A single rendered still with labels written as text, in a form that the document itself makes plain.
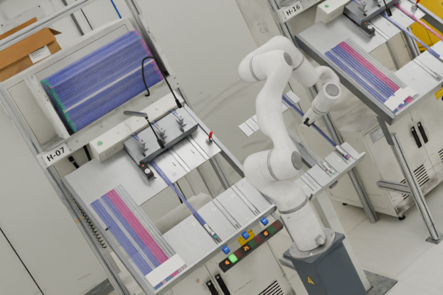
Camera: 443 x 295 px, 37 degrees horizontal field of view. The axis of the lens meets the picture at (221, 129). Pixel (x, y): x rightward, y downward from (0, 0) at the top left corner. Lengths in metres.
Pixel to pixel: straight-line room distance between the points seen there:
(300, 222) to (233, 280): 0.93
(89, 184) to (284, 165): 1.06
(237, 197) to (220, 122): 2.05
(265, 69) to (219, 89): 2.52
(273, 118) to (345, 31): 1.33
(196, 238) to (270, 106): 0.77
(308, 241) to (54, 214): 2.50
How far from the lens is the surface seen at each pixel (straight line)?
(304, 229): 2.54
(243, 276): 3.39
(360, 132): 3.66
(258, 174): 2.46
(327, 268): 2.60
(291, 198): 2.49
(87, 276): 4.86
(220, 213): 3.01
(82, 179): 3.13
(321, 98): 2.90
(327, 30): 3.70
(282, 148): 2.41
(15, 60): 3.39
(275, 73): 2.50
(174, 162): 3.13
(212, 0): 5.05
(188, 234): 2.96
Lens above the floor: 1.95
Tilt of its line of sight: 16 degrees down
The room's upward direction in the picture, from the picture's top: 27 degrees counter-clockwise
